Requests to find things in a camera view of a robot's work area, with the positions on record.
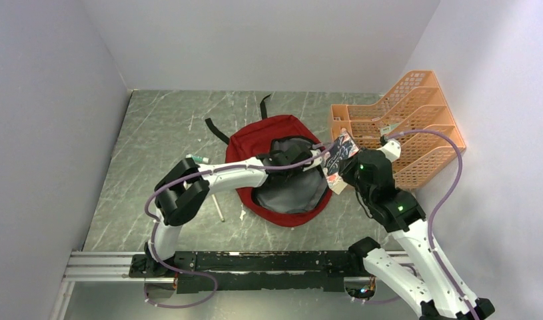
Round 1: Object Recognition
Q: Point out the floral cover book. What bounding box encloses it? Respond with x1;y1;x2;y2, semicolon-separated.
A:
322;128;360;195

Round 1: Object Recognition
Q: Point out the red backpack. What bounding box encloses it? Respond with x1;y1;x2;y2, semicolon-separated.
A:
205;101;332;227

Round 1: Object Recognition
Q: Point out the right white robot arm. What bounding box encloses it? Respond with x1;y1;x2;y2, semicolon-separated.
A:
338;140;495;319

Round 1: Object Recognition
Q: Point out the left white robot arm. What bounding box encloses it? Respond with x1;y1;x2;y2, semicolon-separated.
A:
145;145;330;277

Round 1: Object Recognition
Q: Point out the orange plastic file organizer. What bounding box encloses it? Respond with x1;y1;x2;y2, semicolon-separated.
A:
329;70;466;190

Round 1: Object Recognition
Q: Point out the green white glue stick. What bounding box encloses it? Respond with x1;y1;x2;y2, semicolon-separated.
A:
186;154;210;164

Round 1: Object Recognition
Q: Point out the white pencil stick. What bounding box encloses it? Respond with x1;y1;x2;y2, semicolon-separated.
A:
211;194;225;223

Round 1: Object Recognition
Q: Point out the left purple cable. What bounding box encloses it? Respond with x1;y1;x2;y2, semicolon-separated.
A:
143;141;334;309

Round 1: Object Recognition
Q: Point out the black mounting rail base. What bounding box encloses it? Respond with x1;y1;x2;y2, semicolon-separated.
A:
129;251;376;299

